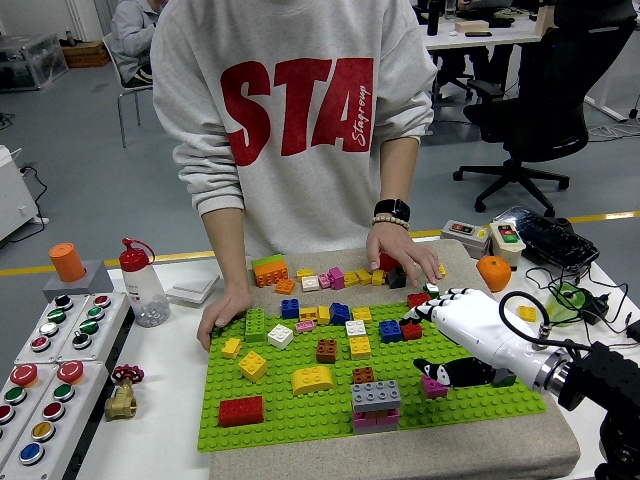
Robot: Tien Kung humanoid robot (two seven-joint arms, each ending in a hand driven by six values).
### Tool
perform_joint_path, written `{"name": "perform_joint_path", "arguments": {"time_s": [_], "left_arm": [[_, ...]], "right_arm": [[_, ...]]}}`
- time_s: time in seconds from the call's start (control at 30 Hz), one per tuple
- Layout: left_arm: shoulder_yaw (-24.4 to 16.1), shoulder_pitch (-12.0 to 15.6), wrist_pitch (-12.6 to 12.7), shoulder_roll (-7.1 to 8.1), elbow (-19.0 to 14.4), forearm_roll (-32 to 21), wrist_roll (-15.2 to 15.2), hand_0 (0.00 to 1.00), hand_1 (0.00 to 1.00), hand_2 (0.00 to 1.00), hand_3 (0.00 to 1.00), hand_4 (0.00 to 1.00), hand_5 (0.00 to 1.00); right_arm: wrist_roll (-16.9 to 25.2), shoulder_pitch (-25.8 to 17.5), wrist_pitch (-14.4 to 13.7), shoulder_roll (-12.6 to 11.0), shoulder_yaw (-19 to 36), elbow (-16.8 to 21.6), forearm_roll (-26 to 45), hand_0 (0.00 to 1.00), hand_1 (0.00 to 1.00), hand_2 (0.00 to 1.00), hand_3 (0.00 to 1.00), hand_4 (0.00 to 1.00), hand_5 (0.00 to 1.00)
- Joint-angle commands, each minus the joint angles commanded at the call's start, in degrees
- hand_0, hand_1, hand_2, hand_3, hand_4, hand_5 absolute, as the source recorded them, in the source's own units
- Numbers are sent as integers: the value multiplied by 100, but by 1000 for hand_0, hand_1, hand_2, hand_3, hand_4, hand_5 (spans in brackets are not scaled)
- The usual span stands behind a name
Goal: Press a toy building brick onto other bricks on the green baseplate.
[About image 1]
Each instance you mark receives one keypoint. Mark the person's left hand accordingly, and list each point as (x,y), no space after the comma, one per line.
(400,242)

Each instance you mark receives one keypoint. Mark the person's right hand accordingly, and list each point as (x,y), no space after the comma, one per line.
(225,307)

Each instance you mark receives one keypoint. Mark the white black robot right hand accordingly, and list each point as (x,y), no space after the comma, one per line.
(480,325)

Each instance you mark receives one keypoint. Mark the red curved brick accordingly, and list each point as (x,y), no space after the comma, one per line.
(387,262)

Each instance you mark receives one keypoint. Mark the small green brick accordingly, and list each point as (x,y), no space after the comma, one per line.
(431,289)

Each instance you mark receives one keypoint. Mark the wide red brick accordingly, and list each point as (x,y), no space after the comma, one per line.
(417,300)

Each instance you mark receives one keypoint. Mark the red four-stud brick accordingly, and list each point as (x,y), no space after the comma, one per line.
(412,333)

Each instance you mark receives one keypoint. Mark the magenta four-stud brick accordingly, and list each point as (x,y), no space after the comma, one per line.
(434,390)

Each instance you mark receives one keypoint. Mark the green studded baseplate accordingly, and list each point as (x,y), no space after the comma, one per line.
(300,415)

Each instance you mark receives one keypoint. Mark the person's right forearm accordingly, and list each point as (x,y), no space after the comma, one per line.
(225,250)

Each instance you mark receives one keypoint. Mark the person's left forearm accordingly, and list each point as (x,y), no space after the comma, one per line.
(397,170)

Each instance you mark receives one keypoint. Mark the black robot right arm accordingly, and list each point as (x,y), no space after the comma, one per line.
(600,370)

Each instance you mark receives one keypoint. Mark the green tall brick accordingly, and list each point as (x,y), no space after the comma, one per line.
(255,325)

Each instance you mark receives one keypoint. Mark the small yellow brick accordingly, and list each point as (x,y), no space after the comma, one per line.
(231,347)

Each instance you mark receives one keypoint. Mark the large orange brick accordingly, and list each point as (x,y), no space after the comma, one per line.
(270,274)

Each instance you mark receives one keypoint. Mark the white four-stud brick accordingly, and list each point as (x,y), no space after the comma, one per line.
(280,336)
(355,328)

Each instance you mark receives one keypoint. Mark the lime green plate brick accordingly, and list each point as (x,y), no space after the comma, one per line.
(267,260)

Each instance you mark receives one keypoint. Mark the orange flat brick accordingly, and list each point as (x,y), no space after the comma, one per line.
(285,286)

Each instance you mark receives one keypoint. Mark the blue four-stud brick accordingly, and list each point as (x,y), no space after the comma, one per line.
(340,313)
(290,308)
(390,331)

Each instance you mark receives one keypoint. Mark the large yellow four-stud brick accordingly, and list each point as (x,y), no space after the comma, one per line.
(252,366)

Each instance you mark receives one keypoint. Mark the magenta tall brick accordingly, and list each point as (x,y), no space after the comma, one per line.
(336,278)

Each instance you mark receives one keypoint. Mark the pink flat brick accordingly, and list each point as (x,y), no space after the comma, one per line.
(305,326)

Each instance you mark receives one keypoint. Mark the yellow window brick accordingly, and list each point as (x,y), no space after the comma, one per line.
(308,313)

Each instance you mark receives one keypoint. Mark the small pink brick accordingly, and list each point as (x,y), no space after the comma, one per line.
(324,280)

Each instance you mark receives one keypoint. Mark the white low brick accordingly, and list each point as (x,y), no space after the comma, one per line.
(310,283)

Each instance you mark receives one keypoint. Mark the narrow yellow brick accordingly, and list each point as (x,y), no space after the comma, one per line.
(324,314)

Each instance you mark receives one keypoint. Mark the red eight-stud brick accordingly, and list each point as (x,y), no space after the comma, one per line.
(241,411)

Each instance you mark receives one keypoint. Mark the brown four-stud brick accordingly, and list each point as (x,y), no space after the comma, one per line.
(363,375)
(326,351)

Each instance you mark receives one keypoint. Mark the yellow arched brick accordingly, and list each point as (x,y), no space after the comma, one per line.
(312,380)

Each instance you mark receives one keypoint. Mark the brown thin brick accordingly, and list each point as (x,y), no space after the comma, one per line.
(376,414)

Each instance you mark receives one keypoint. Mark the grey flat base brick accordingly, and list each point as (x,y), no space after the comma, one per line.
(375,430)

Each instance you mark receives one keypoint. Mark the black wristwatch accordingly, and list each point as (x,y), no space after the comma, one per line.
(392,209)

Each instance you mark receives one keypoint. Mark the orange fruit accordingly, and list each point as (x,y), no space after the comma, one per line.
(494,274)

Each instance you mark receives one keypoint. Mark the red-capped squeeze bottle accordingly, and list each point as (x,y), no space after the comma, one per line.
(142,290)

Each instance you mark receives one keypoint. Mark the green plastic cup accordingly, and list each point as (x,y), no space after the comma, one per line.
(562,305)

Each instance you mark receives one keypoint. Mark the black clear-lid case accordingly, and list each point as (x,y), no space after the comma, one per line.
(555,240)

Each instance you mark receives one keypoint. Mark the black power adapter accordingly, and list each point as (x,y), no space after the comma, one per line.
(595,305)

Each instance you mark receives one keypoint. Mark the grey push-button box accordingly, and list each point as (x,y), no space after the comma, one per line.
(60,330)
(107,325)

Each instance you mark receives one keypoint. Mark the grey block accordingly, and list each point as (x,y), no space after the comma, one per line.
(95,287)

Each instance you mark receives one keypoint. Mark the brass valve red handwheel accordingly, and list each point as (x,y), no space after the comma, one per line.
(120,402)

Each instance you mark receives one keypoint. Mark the black plug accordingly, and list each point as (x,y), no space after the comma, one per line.
(635,331)

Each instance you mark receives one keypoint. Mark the orange cylinder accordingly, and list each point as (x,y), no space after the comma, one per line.
(67,262)

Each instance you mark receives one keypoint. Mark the grey-brown mat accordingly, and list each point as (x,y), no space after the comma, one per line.
(300,460)

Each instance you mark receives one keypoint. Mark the grey emergency-stop button box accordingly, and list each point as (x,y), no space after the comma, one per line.
(31,387)
(75,400)

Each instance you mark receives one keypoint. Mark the seated person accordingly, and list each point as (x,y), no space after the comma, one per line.
(129,40)
(462,62)

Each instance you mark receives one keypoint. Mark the black office chair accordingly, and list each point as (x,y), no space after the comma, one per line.
(550,100)

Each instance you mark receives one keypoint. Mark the white desk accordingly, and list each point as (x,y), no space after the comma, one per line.
(475,41)

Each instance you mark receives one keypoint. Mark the black phone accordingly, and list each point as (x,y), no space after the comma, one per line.
(478,34)

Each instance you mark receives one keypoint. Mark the black bottle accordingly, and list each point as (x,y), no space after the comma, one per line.
(434,20)

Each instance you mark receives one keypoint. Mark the wooden box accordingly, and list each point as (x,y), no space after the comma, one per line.
(471,26)

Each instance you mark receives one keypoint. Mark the white cabinet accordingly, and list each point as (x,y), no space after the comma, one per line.
(12,195)

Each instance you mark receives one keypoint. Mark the grey metal chair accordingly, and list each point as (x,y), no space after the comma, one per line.
(114,62)

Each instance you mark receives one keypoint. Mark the wooden pallet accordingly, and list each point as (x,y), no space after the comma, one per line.
(87,56)

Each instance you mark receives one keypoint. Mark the clear plastic crate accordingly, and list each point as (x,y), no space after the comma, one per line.
(30,62)

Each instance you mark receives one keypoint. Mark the white wall switch plate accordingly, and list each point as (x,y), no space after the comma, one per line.
(192,289)

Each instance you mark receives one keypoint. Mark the grey switch box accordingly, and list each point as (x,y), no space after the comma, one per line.
(462,235)

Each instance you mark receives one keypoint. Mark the cream switch box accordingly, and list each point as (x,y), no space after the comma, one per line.
(507,250)

